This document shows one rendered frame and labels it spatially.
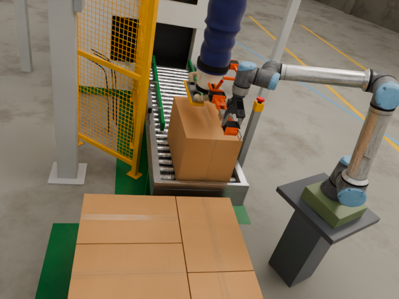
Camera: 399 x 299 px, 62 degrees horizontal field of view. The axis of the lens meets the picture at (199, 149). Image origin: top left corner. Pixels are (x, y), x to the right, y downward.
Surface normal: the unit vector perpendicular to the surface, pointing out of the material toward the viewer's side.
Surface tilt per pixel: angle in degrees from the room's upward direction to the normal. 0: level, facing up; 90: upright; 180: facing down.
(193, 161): 90
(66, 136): 90
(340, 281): 0
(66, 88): 90
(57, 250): 0
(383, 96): 84
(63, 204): 0
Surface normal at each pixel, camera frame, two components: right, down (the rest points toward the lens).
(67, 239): 0.19, -0.80
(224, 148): 0.20, 0.59
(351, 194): -0.26, 0.60
